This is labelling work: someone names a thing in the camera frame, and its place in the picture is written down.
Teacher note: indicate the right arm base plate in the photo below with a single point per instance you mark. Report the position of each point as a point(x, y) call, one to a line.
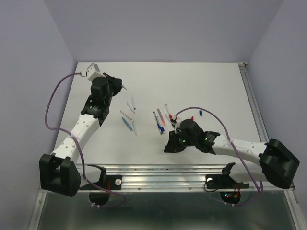
point(220, 181)

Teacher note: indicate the aluminium frame rail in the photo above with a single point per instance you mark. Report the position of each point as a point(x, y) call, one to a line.
point(164, 191)

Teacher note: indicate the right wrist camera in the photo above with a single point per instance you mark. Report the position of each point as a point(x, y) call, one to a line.
point(175, 121)

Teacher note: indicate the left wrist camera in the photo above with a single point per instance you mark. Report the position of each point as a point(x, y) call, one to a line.
point(93, 72)

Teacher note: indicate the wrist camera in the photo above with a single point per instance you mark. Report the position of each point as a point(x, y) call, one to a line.
point(93, 72)
point(175, 121)

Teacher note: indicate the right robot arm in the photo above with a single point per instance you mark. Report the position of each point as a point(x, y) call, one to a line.
point(260, 161)

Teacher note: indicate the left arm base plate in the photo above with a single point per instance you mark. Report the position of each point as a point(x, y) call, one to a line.
point(112, 182)

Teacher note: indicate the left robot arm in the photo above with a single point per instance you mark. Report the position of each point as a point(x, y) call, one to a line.
point(63, 170)

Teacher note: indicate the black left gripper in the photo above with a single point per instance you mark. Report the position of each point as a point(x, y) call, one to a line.
point(116, 82)

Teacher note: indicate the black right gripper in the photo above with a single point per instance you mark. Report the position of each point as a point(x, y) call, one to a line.
point(172, 145)

